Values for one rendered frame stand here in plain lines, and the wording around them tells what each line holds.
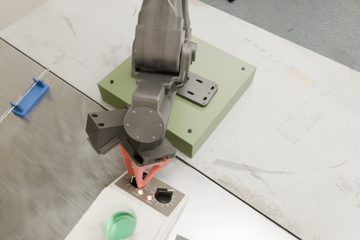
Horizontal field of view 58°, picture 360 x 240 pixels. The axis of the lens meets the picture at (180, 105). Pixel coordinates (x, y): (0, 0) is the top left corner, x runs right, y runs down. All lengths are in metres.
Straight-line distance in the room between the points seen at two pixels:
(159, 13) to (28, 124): 0.47
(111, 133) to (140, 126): 0.07
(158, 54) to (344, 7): 2.45
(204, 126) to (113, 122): 0.24
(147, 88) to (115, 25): 0.57
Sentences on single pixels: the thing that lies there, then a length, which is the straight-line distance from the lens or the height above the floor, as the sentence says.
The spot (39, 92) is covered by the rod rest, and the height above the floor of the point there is 0.91.
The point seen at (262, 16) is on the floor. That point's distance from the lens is 2.54.
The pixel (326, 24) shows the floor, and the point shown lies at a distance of 2.62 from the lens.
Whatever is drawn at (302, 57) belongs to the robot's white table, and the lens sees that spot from 0.94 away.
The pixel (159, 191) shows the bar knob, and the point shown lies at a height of 0.97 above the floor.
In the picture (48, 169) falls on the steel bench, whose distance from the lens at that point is 0.74.
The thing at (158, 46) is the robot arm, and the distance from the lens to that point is 0.47.
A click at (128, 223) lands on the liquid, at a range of 0.52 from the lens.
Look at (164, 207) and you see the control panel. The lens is 0.60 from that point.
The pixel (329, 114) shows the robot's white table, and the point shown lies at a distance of 0.84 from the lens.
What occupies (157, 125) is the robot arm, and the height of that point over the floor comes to 1.16.
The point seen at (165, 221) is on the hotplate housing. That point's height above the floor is 0.97.
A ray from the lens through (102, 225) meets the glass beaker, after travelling 0.51.
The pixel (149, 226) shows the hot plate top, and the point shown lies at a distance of 0.56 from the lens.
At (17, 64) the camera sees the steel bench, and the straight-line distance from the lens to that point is 0.96.
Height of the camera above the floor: 1.53
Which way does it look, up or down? 54 degrees down
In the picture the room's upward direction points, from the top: straight up
